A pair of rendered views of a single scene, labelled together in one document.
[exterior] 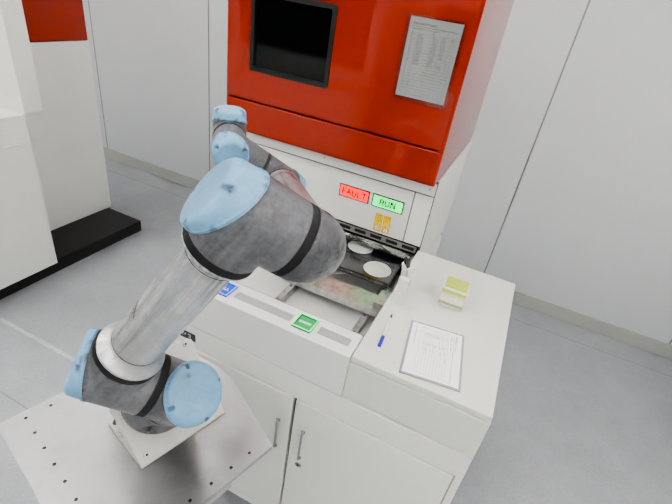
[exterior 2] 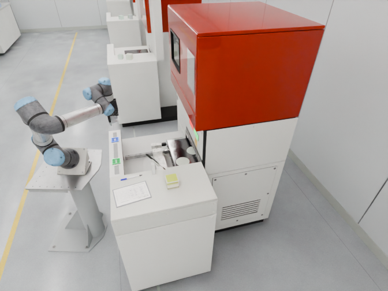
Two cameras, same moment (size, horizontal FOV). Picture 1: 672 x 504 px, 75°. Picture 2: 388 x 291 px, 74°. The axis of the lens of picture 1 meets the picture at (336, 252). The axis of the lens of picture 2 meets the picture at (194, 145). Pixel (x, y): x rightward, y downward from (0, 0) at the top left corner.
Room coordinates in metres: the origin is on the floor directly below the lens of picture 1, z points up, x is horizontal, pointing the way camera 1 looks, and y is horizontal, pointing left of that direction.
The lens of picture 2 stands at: (0.54, -1.36, 2.16)
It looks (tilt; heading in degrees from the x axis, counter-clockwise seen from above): 38 degrees down; 54
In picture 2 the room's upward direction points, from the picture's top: 1 degrees clockwise
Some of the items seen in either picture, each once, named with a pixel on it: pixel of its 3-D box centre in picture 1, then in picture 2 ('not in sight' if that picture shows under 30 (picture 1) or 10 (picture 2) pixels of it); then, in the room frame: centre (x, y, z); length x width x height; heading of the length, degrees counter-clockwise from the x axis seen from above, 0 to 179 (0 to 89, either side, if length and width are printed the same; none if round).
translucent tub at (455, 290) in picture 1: (454, 293); (171, 181); (1.08, -0.37, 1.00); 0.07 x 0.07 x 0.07; 71
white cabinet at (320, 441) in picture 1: (326, 399); (159, 207); (1.12, -0.06, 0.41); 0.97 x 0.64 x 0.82; 70
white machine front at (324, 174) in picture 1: (321, 201); (188, 123); (1.52, 0.09, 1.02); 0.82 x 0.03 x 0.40; 70
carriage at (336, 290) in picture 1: (334, 289); (159, 160); (1.18, -0.02, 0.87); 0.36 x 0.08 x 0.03; 70
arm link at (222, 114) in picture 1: (229, 132); (104, 86); (0.98, 0.29, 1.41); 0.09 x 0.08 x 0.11; 17
